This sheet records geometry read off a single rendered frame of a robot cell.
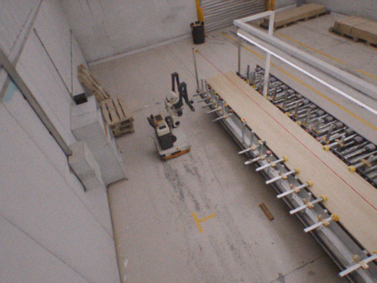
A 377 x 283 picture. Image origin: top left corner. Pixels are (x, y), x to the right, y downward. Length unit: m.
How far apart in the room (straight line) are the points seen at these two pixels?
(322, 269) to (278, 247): 0.60
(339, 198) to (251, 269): 1.54
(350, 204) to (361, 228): 0.30
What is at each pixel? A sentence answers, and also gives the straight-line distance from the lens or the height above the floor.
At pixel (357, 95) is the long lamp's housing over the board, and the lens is 2.64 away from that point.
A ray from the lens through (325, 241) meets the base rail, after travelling 3.50.
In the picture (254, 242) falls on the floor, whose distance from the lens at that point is 4.08.
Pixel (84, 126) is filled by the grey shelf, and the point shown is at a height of 1.53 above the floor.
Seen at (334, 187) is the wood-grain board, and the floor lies 0.90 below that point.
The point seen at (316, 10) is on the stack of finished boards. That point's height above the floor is 0.28.
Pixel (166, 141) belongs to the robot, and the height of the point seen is 0.50.
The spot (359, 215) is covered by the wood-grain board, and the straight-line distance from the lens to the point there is 3.58.
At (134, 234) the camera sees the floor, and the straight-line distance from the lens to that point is 4.40.
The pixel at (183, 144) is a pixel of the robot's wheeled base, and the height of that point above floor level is 0.28.
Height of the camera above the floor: 3.73
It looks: 43 degrees down
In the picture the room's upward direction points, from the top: 11 degrees counter-clockwise
